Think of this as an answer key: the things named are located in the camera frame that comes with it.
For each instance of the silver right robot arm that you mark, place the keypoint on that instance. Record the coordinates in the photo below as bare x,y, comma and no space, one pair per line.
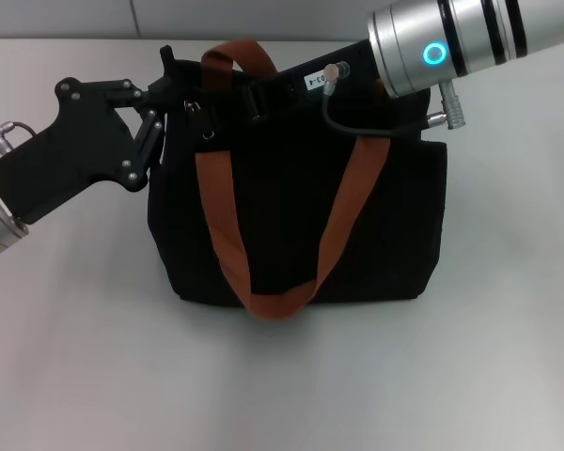
404,47

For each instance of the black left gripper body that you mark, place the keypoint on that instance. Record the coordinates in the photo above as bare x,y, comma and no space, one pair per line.
75,145

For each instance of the silver zipper pull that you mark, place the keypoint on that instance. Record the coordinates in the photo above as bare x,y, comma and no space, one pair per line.
192,107

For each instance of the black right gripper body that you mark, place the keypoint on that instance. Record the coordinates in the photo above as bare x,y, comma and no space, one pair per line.
362,61

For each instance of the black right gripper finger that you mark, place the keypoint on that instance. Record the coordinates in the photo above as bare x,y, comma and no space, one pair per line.
261,101

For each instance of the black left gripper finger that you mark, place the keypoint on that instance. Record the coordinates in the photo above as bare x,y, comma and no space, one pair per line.
157,94
148,141

